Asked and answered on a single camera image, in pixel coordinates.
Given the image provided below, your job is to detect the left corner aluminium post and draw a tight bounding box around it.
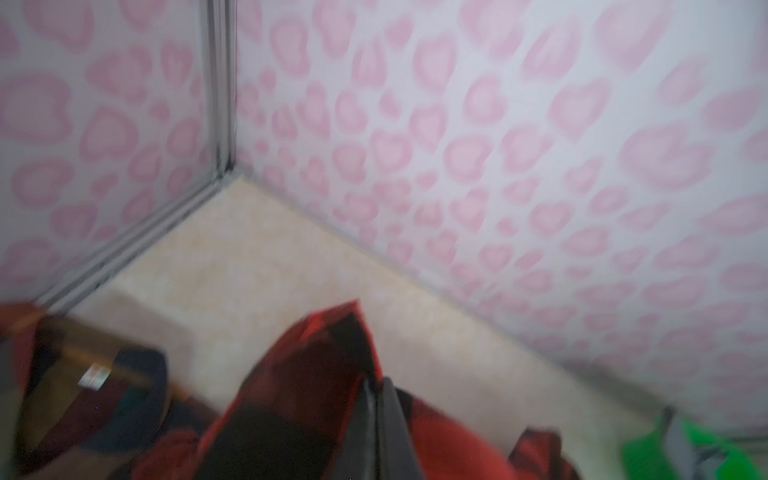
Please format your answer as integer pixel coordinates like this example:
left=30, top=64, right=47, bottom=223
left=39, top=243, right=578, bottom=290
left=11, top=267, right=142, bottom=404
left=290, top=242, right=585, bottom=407
left=200, top=0, right=236, bottom=179

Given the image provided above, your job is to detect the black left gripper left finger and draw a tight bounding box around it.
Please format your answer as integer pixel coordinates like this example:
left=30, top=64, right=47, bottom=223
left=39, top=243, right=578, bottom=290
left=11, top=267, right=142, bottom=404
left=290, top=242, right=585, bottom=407
left=330, top=380, right=378, bottom=480

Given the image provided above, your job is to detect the green plastic basket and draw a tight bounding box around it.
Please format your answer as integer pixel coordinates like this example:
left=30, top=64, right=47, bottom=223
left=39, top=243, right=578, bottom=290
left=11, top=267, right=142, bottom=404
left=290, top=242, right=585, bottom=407
left=621, top=407, right=767, bottom=480

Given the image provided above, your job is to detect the grey shirt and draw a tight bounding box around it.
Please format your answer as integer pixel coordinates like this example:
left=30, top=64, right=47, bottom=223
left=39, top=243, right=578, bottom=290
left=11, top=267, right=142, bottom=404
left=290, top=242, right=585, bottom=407
left=663, top=414, right=728, bottom=480

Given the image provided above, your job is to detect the red black plaid shirt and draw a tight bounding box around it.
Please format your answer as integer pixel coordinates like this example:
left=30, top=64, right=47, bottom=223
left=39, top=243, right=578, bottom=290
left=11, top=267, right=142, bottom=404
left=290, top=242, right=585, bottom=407
left=128, top=299, right=580, bottom=480

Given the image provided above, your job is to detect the folded brown plaid shirt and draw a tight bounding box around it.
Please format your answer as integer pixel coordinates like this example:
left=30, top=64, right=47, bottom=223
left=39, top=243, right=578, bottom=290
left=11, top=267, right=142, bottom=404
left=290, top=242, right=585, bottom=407
left=0, top=302, right=220, bottom=480

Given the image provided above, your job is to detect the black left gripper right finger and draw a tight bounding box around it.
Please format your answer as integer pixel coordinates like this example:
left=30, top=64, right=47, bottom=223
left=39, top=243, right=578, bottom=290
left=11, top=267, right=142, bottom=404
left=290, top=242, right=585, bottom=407
left=377, top=377, right=426, bottom=480

